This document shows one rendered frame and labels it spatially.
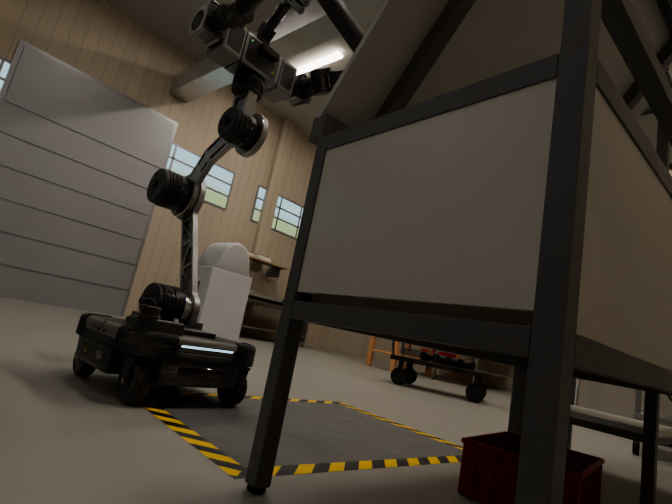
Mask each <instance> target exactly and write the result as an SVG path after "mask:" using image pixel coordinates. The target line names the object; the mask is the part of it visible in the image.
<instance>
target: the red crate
mask: <svg viewBox="0 0 672 504"><path fill-rule="evenodd" d="M461 442H463V451H462V459H461V467H460V475H459V484H458V493H460V494H462V495H465V496H467V497H470V498H472V499H475V500H477V501H480V502H482V503H485V504H514V502H515V492H516V482H517V472H518V462H519V452H520V442H521V435H518V434H514V433H511V432H507V431H503V432H496V433H489V434H483V435H476V436H469V437H463V438H461ZM604 461H605V460H604V459H603V458H599V457H596V456H592V455H588V454H585V453H581V452H578V451H574V450H571V449H567V455H566V468H565V481H564V493H563V504H600V494H601V478H602V464H604Z"/></svg>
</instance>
